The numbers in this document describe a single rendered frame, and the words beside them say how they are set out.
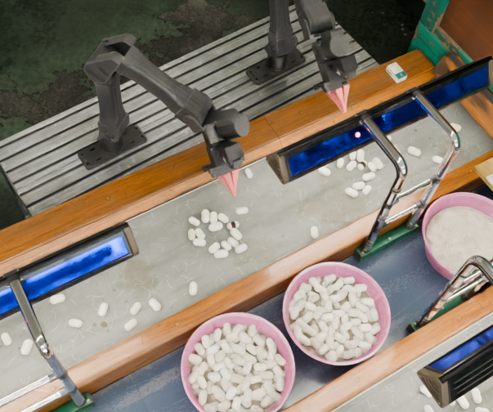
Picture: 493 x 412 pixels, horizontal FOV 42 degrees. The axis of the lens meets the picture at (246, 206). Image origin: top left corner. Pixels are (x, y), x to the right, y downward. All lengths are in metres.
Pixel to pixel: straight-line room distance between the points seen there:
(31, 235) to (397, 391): 0.98
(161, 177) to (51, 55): 1.50
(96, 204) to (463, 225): 1.00
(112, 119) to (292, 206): 0.54
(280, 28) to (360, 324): 0.91
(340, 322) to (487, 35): 0.90
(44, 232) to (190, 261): 0.38
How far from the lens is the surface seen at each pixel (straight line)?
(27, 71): 3.12
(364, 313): 1.68
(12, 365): 1.64
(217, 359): 1.58
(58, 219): 1.75
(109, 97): 1.71
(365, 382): 1.59
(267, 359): 1.60
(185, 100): 1.59
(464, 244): 1.85
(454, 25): 2.07
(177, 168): 1.79
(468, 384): 1.32
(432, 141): 1.99
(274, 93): 2.09
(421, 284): 1.82
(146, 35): 3.19
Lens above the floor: 2.26
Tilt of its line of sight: 60 degrees down
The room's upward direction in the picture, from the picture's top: 6 degrees clockwise
